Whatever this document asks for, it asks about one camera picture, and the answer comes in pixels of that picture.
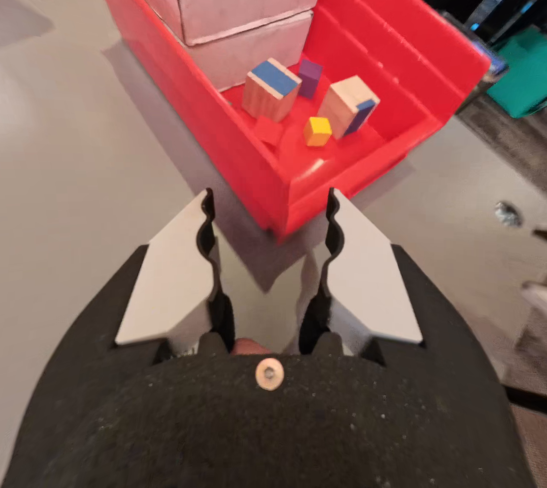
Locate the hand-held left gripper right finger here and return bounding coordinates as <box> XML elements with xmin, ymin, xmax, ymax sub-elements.
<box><xmin>298</xmin><ymin>187</ymin><xmax>424</xmax><ymax>356</ymax></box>

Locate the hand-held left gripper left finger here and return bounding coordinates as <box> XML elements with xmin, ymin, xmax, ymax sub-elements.
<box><xmin>115</xmin><ymin>188</ymin><xmax>236</xmax><ymax>354</ymax></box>

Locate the yellow wooden cube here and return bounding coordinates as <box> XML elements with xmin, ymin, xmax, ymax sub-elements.
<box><xmin>303</xmin><ymin>116</ymin><xmax>333</xmax><ymax>148</ymax></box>

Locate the red wooden cube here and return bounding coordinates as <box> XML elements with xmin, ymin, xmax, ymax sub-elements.
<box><xmin>253</xmin><ymin>115</ymin><xmax>285</xmax><ymax>146</ymax></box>

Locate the purple wooden block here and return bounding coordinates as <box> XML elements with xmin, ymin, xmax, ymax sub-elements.
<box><xmin>298</xmin><ymin>59</ymin><xmax>324</xmax><ymax>100</ymax></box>

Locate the red plastic bin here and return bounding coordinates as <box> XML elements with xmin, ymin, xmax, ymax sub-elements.
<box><xmin>76</xmin><ymin>0</ymin><xmax>492</xmax><ymax>244</ymax></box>

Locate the metal desk grommet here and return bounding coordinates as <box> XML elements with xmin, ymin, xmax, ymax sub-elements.
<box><xmin>495</xmin><ymin>201</ymin><xmax>524</xmax><ymax>228</ymax></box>

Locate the wooden block with blue face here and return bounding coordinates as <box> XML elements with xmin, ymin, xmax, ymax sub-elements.
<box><xmin>317</xmin><ymin>75</ymin><xmax>381</xmax><ymax>141</ymax></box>
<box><xmin>241</xmin><ymin>57</ymin><xmax>303</xmax><ymax>123</ymax></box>

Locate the green plastic bin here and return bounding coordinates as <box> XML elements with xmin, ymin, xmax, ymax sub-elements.
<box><xmin>486</xmin><ymin>25</ymin><xmax>547</xmax><ymax>119</ymax></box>

